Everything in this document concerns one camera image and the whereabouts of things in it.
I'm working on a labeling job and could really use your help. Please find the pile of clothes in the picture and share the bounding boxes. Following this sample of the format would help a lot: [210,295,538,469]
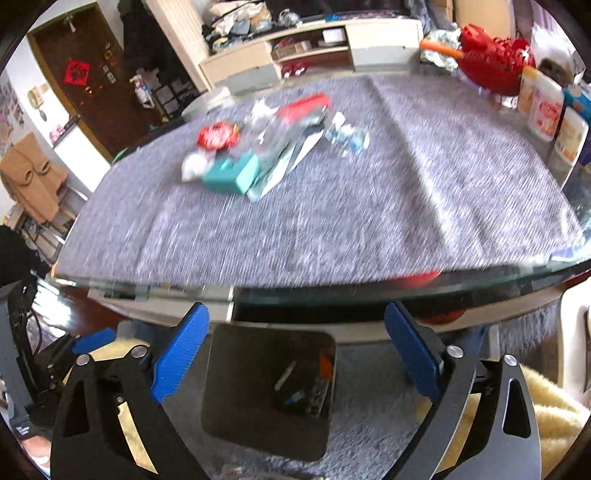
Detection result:
[203,0,273,51]

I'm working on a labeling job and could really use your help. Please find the grey rug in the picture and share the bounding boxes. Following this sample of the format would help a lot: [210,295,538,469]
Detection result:
[203,302,559,480]

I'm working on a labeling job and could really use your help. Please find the red packet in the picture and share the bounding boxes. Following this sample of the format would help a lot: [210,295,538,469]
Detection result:
[277,93,331,123]

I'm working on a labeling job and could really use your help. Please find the red plastic basket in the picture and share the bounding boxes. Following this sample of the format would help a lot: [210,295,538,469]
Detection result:
[457,23,536,95]

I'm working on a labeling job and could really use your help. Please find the red wrapper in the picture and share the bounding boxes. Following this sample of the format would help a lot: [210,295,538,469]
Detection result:
[197,121,241,151]

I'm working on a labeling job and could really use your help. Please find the dark brown door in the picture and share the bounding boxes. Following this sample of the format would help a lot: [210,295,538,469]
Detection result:
[28,2,153,162]

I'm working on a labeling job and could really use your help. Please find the red bowl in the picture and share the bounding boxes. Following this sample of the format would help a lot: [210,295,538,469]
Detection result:
[388,271,441,289]

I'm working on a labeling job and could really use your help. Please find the dark hanging coats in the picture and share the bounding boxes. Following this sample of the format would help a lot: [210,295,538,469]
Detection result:
[117,0,155,70]

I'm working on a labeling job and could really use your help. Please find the white tissue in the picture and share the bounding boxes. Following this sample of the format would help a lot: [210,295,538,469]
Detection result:
[181,151,218,182]

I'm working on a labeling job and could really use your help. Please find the person's left hand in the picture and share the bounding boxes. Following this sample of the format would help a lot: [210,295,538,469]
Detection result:
[21,436,51,474]

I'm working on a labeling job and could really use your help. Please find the tan coat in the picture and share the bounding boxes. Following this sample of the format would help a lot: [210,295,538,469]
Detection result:
[0,131,69,222]

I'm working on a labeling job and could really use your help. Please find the beige woven folding screen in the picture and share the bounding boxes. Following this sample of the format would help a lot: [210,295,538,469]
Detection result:
[145,0,211,90]

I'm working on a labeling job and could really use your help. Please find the brown ball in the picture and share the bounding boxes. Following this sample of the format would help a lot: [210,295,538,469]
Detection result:
[425,309,465,326]

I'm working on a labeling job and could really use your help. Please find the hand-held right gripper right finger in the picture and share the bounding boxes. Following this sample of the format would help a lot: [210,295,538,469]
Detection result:
[384,301,542,480]

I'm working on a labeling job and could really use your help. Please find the small white paper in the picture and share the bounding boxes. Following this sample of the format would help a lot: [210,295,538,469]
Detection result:
[252,99,280,121]

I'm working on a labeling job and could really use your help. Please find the beige tv cabinet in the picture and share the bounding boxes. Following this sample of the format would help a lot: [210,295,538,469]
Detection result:
[199,18,424,95]

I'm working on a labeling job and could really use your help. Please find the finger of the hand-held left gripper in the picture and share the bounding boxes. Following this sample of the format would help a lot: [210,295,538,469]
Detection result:
[46,328,117,370]

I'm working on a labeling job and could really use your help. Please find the yellow label white bottle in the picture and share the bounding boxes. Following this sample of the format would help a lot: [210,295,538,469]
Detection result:
[554,107,589,162]

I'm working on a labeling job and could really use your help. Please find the white round appliance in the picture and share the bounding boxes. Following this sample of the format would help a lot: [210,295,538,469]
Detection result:
[182,85,232,116]

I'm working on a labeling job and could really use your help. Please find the black trash bin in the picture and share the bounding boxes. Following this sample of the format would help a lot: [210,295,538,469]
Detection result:
[201,322,338,462]

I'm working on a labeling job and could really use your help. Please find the white chair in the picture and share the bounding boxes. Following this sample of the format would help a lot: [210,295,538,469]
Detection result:
[556,277,591,407]

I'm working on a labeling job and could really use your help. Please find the yellow fleece blanket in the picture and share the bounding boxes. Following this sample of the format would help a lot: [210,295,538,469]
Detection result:
[416,364,591,480]

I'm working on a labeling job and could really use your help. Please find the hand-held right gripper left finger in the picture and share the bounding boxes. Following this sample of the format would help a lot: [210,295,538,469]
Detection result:
[50,302,211,480]

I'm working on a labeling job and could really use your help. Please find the grey woven table mat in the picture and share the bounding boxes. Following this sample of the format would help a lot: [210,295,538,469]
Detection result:
[55,74,585,289]

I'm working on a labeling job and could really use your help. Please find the yellow cap white bottle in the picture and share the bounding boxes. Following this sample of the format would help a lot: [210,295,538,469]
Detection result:
[518,67,539,116]

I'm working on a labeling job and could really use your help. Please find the wall photos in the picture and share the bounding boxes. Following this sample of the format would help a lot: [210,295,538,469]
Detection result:
[0,74,24,158]

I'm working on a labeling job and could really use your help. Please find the clear plastic bag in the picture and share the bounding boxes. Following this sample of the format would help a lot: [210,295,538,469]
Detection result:
[240,111,296,162]

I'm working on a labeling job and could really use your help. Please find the red diamond door decoration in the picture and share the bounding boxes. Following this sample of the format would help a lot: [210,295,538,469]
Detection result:
[64,59,92,86]

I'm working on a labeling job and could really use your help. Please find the white board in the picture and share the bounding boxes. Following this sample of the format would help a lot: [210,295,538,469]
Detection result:
[53,124,114,195]

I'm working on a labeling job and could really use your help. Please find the clear wrapper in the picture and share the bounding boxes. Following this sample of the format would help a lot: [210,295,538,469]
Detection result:
[325,113,371,157]

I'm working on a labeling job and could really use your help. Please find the floral crumpled cloth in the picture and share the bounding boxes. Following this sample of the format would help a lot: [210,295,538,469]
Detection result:
[420,28,462,70]

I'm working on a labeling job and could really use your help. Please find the red label white bottle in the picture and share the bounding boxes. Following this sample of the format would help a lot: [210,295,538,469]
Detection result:
[529,74,565,141]

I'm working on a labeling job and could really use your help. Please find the blue round tin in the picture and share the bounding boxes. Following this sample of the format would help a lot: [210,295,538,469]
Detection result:
[563,85,591,121]

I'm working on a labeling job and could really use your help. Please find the red and clear package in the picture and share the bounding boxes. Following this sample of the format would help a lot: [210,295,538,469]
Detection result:
[247,124,326,201]

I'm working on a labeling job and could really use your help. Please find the teal cardboard box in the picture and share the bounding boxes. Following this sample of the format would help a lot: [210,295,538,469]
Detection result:
[202,154,260,195]

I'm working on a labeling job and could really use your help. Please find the orange stick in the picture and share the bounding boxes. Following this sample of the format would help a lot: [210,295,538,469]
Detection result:
[420,39,465,58]

